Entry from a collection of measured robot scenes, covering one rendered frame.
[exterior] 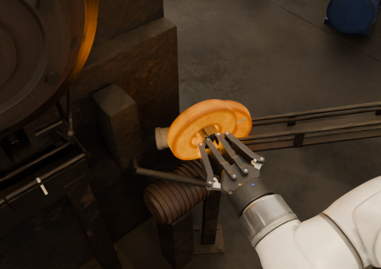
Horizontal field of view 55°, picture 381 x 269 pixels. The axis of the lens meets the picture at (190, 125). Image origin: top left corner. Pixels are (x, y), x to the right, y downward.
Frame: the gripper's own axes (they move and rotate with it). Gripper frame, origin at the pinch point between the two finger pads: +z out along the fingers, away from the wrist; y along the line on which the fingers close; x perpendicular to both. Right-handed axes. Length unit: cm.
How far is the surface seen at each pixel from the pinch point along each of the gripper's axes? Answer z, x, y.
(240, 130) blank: 4.4, -14.9, 14.5
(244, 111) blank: 5.2, -8.2, 14.9
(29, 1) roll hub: 8.0, 31.3, -23.9
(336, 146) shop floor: 17, -85, 89
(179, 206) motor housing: 1.1, -34.8, -5.0
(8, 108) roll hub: 5.7, 16.4, -32.3
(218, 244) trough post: 1, -84, 12
